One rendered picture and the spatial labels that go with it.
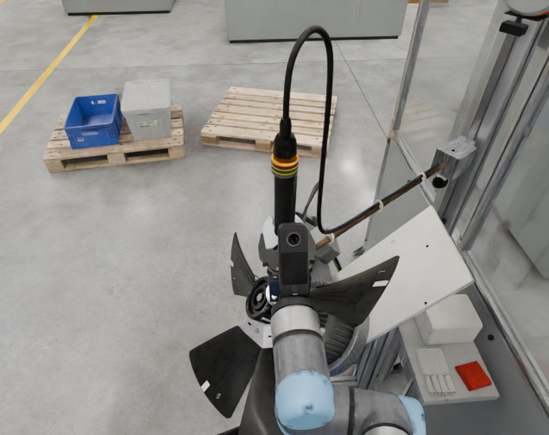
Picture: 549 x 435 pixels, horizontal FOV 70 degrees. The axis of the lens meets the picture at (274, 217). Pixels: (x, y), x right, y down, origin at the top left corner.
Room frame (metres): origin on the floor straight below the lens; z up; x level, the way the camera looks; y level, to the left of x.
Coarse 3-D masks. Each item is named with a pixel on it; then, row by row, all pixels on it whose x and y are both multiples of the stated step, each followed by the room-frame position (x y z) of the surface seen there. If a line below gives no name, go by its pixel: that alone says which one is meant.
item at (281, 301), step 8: (272, 256) 0.43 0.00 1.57; (272, 264) 0.42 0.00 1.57; (272, 272) 0.40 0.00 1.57; (272, 280) 0.40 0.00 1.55; (272, 288) 0.40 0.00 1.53; (280, 296) 0.39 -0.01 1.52; (288, 296) 0.37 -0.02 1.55; (296, 296) 0.35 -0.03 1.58; (280, 304) 0.34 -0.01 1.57; (288, 304) 0.34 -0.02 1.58; (296, 304) 0.34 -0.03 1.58; (304, 304) 0.34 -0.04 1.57; (312, 304) 0.35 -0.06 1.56; (272, 312) 0.34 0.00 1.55
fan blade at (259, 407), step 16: (272, 352) 0.46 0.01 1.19; (256, 368) 0.43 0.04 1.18; (272, 368) 0.43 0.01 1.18; (256, 384) 0.39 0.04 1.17; (272, 384) 0.39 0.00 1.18; (256, 400) 0.36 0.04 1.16; (272, 400) 0.36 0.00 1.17; (256, 416) 0.33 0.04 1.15; (272, 416) 0.32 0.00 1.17; (240, 432) 0.30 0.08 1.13; (256, 432) 0.30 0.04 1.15; (272, 432) 0.29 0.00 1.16
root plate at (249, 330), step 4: (244, 320) 0.59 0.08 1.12; (248, 320) 0.59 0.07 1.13; (252, 320) 0.59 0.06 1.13; (244, 324) 0.58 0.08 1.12; (248, 324) 0.58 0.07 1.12; (252, 324) 0.58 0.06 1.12; (256, 324) 0.58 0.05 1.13; (260, 324) 0.58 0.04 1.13; (244, 328) 0.58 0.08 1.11; (248, 328) 0.58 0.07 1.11; (252, 328) 0.57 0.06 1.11; (260, 328) 0.57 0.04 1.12; (248, 332) 0.57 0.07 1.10; (252, 332) 0.57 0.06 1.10; (260, 332) 0.56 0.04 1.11; (252, 336) 0.56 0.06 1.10; (256, 336) 0.56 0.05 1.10; (260, 336) 0.56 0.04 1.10; (256, 340) 0.55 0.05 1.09; (260, 340) 0.55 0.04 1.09; (260, 344) 0.54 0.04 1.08
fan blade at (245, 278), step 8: (232, 240) 0.91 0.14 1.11; (232, 248) 0.89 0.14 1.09; (240, 248) 0.83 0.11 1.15; (232, 256) 0.87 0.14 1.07; (240, 256) 0.82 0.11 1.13; (240, 264) 0.80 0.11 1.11; (248, 264) 0.76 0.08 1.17; (232, 272) 0.85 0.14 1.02; (240, 272) 0.79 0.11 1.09; (248, 272) 0.75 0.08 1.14; (232, 280) 0.84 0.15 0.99; (240, 280) 0.80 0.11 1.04; (248, 280) 0.74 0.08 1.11; (240, 288) 0.79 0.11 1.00; (248, 288) 0.75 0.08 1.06
